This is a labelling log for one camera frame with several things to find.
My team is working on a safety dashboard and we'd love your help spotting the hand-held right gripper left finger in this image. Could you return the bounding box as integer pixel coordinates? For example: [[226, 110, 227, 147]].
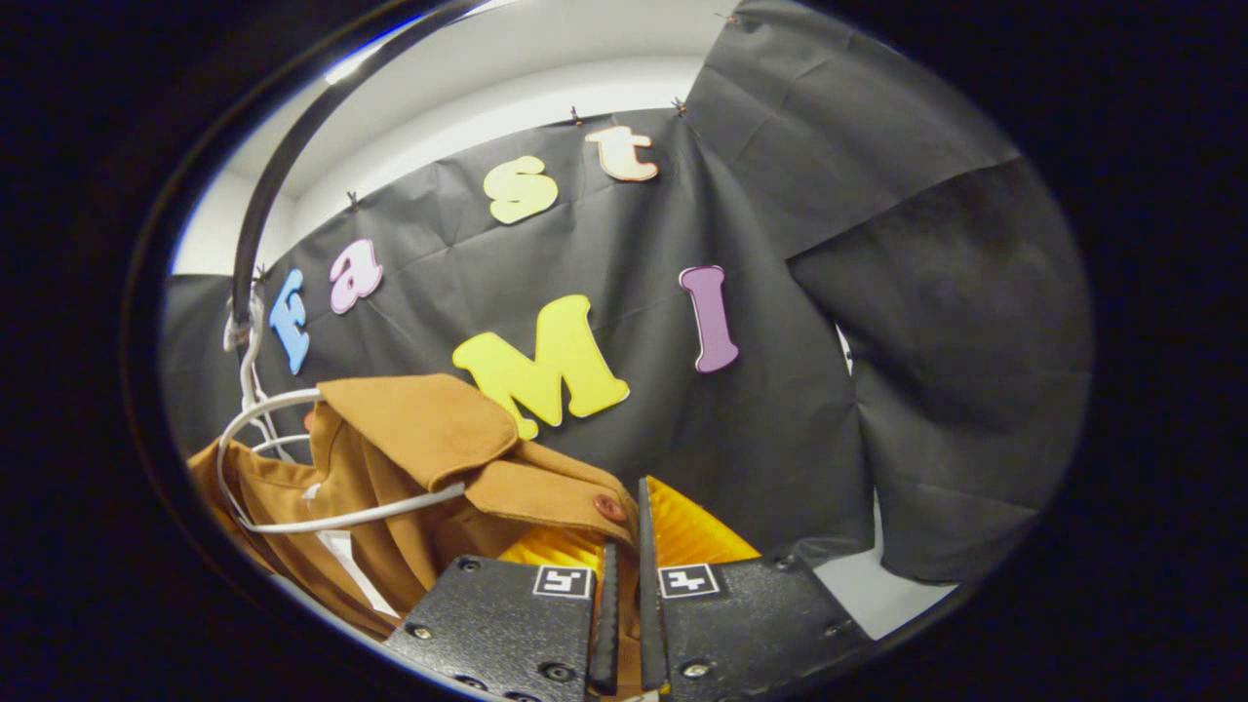
[[380, 526, 621, 702]]

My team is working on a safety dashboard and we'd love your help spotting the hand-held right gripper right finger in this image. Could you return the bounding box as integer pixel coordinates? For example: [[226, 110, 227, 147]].
[[639, 476, 876, 702]]

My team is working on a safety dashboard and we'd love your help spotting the brown button shirt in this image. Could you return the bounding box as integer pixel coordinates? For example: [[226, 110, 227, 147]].
[[187, 373, 642, 646]]

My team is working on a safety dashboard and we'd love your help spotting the large white clothes hanger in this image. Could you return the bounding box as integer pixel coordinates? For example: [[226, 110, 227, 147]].
[[215, 387, 468, 536]]

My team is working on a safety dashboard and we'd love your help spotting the small white clothes hanger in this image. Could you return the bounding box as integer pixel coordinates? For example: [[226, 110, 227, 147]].
[[223, 291, 295, 461]]

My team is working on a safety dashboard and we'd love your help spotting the black clothes rack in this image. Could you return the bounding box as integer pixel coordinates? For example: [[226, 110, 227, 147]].
[[230, 0, 493, 328]]

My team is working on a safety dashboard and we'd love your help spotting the black backdrop cloth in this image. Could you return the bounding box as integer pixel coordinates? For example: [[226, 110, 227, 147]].
[[161, 0, 1095, 586]]

